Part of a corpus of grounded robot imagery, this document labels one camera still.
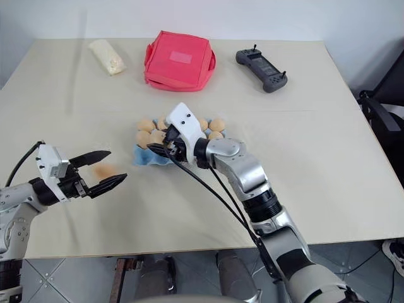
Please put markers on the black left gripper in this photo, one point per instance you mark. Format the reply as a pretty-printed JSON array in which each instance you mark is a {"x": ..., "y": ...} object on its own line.
[{"x": 73, "y": 185}]

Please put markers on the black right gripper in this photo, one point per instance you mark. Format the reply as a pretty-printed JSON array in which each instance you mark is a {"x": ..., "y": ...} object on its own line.
[{"x": 178, "y": 148}]

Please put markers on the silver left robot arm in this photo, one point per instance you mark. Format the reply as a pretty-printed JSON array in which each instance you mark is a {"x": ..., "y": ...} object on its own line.
[{"x": 15, "y": 202}]

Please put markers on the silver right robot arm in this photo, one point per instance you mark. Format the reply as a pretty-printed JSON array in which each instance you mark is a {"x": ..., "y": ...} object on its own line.
[{"x": 277, "y": 233}]

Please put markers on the brown egg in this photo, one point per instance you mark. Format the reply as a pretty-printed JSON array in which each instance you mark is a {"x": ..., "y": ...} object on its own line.
[
  {"x": 204, "y": 123},
  {"x": 162, "y": 122},
  {"x": 216, "y": 135},
  {"x": 103, "y": 171},
  {"x": 217, "y": 124},
  {"x": 143, "y": 139},
  {"x": 146, "y": 124},
  {"x": 156, "y": 137}
]

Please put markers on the blue egg carton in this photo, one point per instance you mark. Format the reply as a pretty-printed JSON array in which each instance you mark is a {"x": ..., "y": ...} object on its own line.
[{"x": 146, "y": 158}]

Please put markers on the red fabric bag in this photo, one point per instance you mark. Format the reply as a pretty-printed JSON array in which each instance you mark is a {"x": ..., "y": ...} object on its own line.
[{"x": 178, "y": 60}]

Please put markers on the clear bag of white grains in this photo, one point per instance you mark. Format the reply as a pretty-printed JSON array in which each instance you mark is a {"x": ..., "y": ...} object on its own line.
[{"x": 107, "y": 57}]

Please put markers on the rusty metal table leg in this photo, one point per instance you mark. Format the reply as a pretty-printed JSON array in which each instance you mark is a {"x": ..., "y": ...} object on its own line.
[{"x": 121, "y": 277}]

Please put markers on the dark grey rounded shape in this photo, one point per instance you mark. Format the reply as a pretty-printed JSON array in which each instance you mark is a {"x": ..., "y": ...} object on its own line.
[{"x": 156, "y": 274}]

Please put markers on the grey handheld remote controller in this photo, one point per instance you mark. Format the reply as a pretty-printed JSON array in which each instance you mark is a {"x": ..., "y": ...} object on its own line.
[{"x": 262, "y": 67}]

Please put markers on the silver grey rounded shape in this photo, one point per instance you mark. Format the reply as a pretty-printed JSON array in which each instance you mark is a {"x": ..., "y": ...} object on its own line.
[{"x": 235, "y": 277}]

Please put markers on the black office chair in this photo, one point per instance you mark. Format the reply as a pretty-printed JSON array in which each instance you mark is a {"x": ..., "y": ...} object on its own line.
[{"x": 389, "y": 104}]

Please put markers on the black and white sneaker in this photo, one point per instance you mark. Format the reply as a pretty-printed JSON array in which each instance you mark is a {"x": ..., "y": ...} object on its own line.
[{"x": 394, "y": 255}]

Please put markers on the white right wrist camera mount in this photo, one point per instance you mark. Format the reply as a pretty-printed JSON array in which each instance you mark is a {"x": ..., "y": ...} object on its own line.
[{"x": 186, "y": 124}]

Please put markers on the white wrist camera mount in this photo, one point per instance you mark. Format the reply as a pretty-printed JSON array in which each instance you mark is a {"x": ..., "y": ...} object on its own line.
[
  {"x": 52, "y": 162},
  {"x": 186, "y": 124}
]

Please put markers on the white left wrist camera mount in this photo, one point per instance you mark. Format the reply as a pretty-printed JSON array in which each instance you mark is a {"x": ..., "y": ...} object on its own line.
[{"x": 52, "y": 162}]

